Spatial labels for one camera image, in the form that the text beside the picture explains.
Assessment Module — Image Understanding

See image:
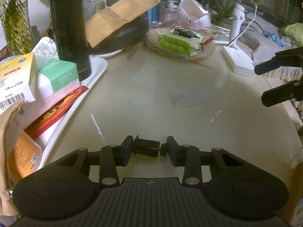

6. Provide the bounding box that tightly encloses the black cylindrical lens piece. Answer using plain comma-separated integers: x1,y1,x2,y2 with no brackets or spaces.
133,136,167,157

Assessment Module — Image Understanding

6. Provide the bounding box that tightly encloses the white power bank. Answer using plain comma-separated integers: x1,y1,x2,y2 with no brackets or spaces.
222,46,256,77

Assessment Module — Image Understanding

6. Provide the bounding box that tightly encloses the white phone gimbal tripod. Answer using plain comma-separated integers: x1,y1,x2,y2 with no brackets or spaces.
228,0,262,47

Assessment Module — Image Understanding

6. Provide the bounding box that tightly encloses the red envelope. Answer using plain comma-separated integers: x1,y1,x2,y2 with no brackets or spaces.
25,86,88,139

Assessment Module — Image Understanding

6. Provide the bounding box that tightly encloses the white serving tray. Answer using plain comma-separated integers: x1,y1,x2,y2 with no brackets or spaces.
35,56,108,170

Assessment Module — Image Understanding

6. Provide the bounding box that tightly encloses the orange snack packet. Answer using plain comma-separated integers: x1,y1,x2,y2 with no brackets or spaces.
8,132,42,179

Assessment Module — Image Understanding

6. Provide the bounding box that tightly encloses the green tissue pack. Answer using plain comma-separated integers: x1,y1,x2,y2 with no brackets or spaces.
37,58,80,100

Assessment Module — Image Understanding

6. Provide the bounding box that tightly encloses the glass snack plate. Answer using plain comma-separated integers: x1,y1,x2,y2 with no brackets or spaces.
145,27,216,62

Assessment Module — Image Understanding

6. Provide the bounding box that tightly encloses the green wet wipes pack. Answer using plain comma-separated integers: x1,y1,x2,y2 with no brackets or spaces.
155,33,203,58

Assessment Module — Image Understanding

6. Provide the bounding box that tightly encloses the white plastic bag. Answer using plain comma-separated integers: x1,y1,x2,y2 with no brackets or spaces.
178,0,211,28

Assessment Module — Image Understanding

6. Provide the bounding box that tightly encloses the black zip case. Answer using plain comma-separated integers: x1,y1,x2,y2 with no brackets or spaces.
89,13,149,55

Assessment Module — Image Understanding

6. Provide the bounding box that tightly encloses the yellow white medicine box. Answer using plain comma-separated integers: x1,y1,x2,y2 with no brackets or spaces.
0,52,37,112

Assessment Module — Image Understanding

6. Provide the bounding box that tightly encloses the pink bottle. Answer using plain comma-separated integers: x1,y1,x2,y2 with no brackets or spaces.
164,0,178,22

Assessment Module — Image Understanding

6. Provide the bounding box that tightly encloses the brown paper envelope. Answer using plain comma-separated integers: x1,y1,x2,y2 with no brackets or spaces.
85,0,160,47

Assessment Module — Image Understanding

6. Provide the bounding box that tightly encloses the black thermos bottle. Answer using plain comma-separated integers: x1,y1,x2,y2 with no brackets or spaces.
50,0,92,81

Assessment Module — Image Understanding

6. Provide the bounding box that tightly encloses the middle glass vase with plants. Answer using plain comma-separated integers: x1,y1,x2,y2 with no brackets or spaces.
1,0,34,55

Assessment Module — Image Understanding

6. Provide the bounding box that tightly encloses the beige drawstring pouch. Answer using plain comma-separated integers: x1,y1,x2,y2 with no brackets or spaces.
1,100,24,216

